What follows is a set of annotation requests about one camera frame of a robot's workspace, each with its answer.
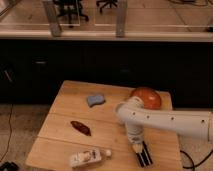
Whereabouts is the black cable on floor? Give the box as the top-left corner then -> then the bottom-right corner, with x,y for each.
0,103 -> 15,164
179,148 -> 213,170

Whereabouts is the grey metal post left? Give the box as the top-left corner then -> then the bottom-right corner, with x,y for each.
42,0 -> 62,37

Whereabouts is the black office chair right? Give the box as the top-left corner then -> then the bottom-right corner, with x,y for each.
96,0 -> 118,13

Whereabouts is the black office chair left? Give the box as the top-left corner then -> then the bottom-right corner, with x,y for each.
53,0 -> 89,24

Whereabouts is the orange bowl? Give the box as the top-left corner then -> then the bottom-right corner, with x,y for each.
131,87 -> 162,110

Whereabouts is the grey metal post right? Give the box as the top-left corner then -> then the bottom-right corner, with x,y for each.
116,0 -> 128,38

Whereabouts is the black cable on floor right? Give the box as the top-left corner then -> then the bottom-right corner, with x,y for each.
179,148 -> 213,170

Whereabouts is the black cabinet front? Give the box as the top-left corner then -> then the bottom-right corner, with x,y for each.
0,39 -> 213,108

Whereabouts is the grey metal post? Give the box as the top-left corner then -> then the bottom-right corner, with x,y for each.
116,0 -> 128,38
42,0 -> 62,37

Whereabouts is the black cable on floor left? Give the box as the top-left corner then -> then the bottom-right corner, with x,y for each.
0,103 -> 15,164

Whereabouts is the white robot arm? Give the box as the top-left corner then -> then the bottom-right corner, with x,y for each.
115,96 -> 213,144

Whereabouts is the black office chair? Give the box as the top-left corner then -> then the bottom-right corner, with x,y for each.
96,0 -> 118,13
53,0 -> 89,24

